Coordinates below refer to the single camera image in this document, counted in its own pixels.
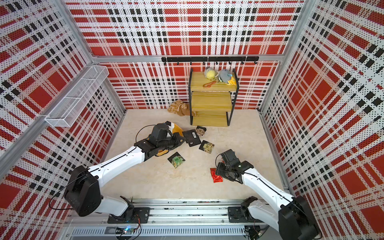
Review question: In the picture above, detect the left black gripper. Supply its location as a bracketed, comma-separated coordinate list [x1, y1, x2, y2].
[157, 132, 187, 150]

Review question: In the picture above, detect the yellow plastic storage box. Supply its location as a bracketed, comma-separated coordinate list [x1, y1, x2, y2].
[156, 121, 186, 157]

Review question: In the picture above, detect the red tea bag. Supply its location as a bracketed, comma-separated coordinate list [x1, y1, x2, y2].
[210, 168, 223, 183]

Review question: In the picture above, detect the black green label tea bag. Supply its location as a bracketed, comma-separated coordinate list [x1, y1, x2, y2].
[168, 152, 186, 169]

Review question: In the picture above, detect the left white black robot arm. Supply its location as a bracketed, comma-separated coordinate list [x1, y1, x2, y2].
[64, 121, 186, 222]

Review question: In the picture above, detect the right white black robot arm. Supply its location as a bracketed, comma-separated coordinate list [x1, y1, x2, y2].
[216, 150, 323, 240]

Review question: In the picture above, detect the black gold label tea bag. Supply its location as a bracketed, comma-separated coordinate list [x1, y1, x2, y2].
[199, 140, 215, 154]

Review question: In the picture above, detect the small brown tea bag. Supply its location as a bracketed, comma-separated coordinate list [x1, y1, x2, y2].
[196, 126, 207, 136]

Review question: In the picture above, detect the brown plush toy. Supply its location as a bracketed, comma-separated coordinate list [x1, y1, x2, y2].
[167, 100, 195, 116]

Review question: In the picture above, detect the grey plush toy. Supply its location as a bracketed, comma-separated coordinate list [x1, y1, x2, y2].
[218, 69, 237, 86]

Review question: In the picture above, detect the green circuit board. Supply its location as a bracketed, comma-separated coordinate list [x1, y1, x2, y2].
[116, 227, 137, 235]

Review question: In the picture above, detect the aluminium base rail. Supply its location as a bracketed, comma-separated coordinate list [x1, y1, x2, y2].
[60, 200, 273, 240]

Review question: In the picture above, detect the wooden black frame shelf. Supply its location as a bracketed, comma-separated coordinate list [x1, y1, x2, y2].
[188, 70, 240, 127]

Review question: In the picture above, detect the orange ring toy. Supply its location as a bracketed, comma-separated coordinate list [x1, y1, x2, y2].
[203, 81, 217, 88]

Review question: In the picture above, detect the white wire mesh basket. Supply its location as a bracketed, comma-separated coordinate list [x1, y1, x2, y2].
[45, 65, 109, 128]

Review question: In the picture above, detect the black hook rail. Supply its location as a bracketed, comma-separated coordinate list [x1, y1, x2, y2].
[161, 56, 260, 64]

